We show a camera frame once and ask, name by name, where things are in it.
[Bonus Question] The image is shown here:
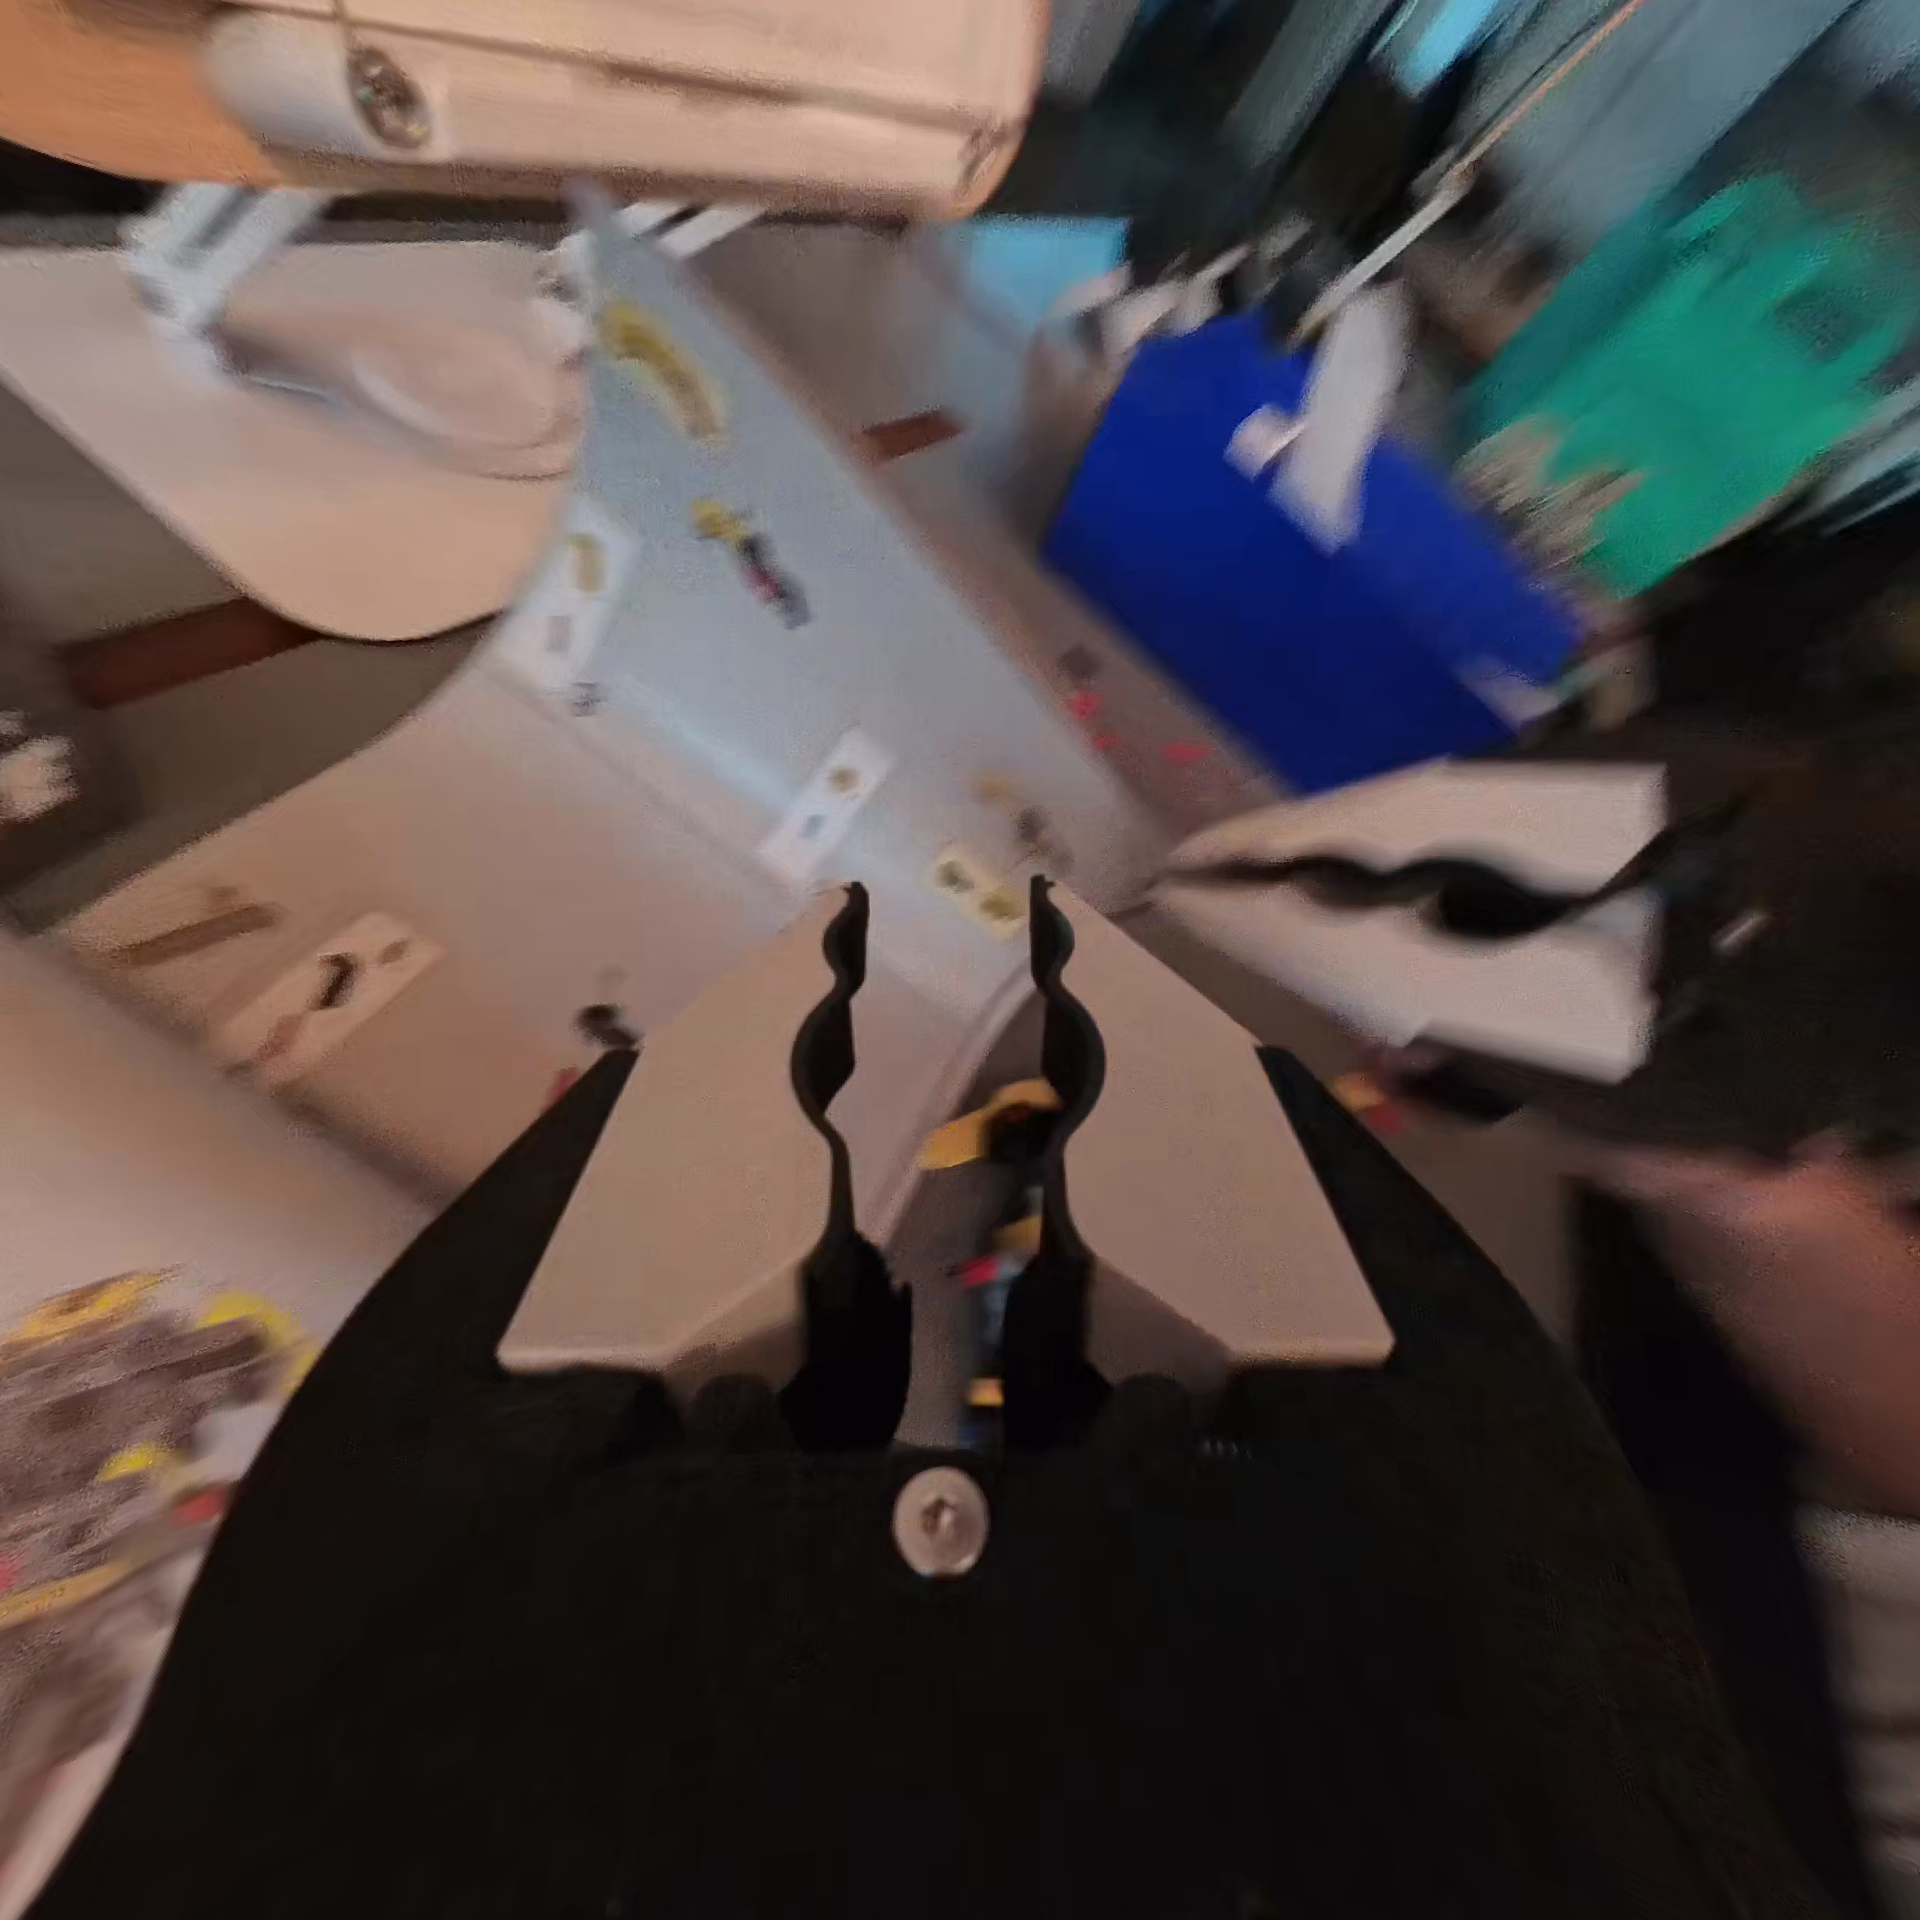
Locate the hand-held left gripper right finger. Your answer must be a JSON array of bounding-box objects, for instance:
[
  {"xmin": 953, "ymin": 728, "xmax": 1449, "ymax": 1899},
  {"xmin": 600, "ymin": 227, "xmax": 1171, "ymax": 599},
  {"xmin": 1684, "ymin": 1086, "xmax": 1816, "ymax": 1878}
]
[{"xmin": 1026, "ymin": 877, "xmax": 1397, "ymax": 1374}]

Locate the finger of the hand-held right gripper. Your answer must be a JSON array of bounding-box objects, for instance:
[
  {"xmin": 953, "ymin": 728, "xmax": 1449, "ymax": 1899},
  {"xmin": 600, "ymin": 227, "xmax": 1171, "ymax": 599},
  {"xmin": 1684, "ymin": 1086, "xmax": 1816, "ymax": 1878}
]
[
  {"xmin": 1161, "ymin": 760, "xmax": 1672, "ymax": 916},
  {"xmin": 1147, "ymin": 885, "xmax": 1659, "ymax": 1086}
]

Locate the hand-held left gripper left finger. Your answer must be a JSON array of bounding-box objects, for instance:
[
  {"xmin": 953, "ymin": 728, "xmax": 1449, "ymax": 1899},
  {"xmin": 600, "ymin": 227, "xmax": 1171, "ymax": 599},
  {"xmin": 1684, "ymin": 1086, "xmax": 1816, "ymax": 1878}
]
[{"xmin": 497, "ymin": 883, "xmax": 873, "ymax": 1374}]

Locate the lego car model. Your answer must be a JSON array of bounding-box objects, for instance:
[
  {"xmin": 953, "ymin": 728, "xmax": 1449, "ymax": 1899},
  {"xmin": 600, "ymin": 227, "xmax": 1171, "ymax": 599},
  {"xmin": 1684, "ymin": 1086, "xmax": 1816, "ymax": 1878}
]
[{"xmin": 914, "ymin": 1079, "xmax": 1081, "ymax": 1448}]

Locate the pile of red blue pins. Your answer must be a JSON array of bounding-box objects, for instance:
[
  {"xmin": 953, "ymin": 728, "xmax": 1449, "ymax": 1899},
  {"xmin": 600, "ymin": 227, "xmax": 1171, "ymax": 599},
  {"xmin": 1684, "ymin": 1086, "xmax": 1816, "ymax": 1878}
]
[{"xmin": 1066, "ymin": 644, "xmax": 1203, "ymax": 768}]

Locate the lego instruction booklet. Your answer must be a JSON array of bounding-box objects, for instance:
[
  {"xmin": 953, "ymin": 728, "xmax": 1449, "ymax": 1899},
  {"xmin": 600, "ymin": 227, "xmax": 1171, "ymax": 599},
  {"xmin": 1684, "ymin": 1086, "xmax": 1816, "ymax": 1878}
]
[{"xmin": 0, "ymin": 223, "xmax": 1249, "ymax": 1907}]

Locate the person's right hand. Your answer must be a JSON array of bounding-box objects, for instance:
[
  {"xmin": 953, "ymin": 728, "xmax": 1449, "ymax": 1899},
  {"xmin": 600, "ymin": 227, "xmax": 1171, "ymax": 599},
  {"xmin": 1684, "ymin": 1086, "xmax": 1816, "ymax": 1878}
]
[{"xmin": 1605, "ymin": 1140, "xmax": 1920, "ymax": 1518}]

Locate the blue plastic bin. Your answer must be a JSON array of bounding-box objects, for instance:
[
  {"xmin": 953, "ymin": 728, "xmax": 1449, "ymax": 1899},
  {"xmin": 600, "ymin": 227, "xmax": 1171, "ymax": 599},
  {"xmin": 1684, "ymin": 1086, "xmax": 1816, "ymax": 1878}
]
[{"xmin": 1042, "ymin": 316, "xmax": 1585, "ymax": 797}]

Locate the teal felt bag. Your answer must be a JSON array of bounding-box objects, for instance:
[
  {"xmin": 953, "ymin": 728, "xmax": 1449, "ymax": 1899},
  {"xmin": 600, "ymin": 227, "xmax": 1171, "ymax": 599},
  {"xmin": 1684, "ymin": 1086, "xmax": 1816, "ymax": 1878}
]
[{"xmin": 1462, "ymin": 165, "xmax": 1920, "ymax": 602}]

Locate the white stand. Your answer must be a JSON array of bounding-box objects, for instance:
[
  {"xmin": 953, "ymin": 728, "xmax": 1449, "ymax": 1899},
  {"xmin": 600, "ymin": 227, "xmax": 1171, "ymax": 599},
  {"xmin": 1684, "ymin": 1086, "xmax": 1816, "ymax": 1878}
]
[{"xmin": 0, "ymin": 0, "xmax": 1037, "ymax": 646}]

